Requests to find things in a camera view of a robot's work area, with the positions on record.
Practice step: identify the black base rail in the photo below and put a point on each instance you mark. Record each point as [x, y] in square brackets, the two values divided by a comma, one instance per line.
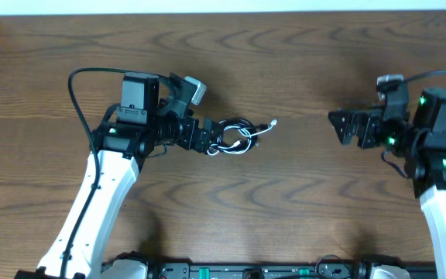
[269, 271]

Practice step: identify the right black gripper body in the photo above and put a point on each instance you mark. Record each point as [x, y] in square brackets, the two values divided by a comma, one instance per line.
[376, 134]

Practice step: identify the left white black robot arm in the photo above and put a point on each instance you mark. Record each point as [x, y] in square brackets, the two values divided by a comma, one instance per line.
[153, 111]

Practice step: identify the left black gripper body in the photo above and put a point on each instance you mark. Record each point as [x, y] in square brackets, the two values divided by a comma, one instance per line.
[185, 139]

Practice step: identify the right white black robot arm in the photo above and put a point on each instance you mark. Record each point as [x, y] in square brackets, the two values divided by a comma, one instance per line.
[420, 140]

